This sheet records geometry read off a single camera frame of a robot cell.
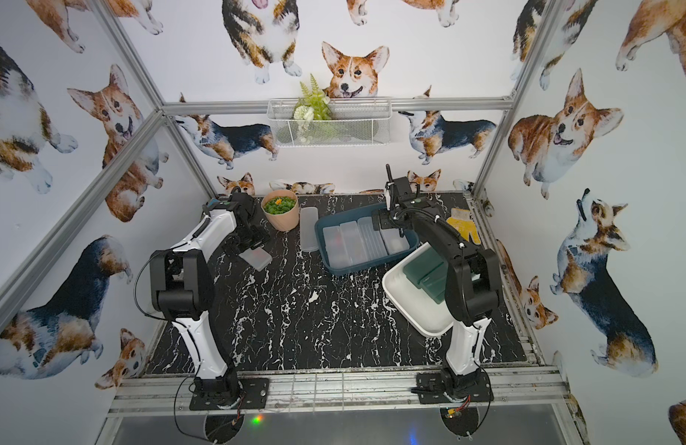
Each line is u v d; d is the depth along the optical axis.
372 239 1.03
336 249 1.05
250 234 0.85
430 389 0.73
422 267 0.93
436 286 0.90
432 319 0.87
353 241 1.05
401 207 0.67
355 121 0.92
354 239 1.05
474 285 0.50
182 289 0.52
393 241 1.01
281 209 1.01
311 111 0.82
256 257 1.01
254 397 0.74
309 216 1.14
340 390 0.75
